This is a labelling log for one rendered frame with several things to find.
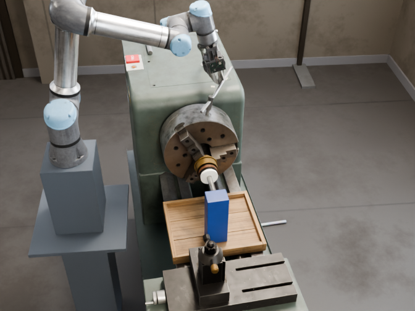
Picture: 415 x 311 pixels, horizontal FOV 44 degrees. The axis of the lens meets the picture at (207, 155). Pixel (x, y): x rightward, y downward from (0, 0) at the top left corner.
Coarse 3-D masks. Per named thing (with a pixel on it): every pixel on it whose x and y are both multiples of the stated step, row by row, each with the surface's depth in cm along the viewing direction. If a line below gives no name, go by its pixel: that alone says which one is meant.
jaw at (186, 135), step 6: (180, 126) 203; (180, 132) 202; (186, 132) 201; (180, 138) 201; (186, 138) 200; (192, 138) 202; (186, 144) 201; (192, 144) 202; (198, 144) 205; (192, 150) 201; (198, 150) 202; (198, 156) 201
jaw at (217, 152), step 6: (228, 144) 210; (234, 144) 210; (210, 150) 208; (216, 150) 208; (222, 150) 208; (228, 150) 208; (234, 150) 208; (216, 156) 205; (222, 156) 206; (228, 156) 210; (234, 156) 210
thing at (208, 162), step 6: (204, 156) 202; (210, 156) 202; (198, 162) 201; (204, 162) 199; (210, 162) 200; (216, 162) 204; (198, 168) 200; (204, 168) 198; (210, 168) 198; (216, 168) 200; (198, 174) 200
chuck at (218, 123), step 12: (180, 120) 204; (192, 120) 202; (204, 120) 201; (216, 120) 203; (228, 120) 212; (168, 132) 206; (192, 132) 203; (204, 132) 204; (216, 132) 206; (228, 132) 207; (168, 144) 205; (180, 144) 206; (216, 144) 210; (168, 156) 209; (180, 156) 210; (168, 168) 213; (180, 168) 214
